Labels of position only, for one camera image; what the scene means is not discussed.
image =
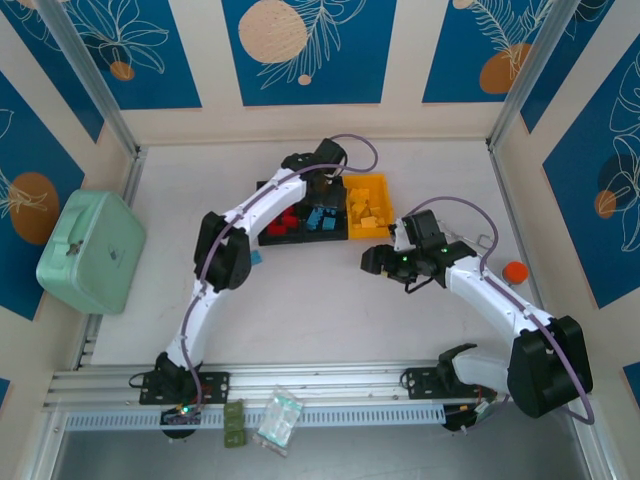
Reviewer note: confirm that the black arm base electronics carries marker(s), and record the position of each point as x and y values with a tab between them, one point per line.
470	417
180	420

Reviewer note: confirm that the mint green carry case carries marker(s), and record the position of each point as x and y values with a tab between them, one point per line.
90	250

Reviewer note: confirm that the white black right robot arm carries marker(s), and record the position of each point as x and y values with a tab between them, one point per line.
480	290

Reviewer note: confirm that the aluminium mounting rail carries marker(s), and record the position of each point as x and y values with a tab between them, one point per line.
325	380

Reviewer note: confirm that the orange round push button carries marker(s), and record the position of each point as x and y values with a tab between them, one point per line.
516	271

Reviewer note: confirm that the olive green block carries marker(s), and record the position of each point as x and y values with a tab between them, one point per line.
233	409
234	423

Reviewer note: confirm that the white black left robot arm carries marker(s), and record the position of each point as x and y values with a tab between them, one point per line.
270	200

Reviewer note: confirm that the clear plastic bag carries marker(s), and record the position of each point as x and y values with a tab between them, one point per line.
277	422

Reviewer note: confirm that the aluminium frame post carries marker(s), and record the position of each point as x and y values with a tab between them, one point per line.
95	80
597	450
535	75
42	450

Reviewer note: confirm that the yellow plastic bin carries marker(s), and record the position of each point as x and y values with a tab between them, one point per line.
382	190

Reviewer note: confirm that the green circuit board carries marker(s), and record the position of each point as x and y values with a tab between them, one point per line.
234	439

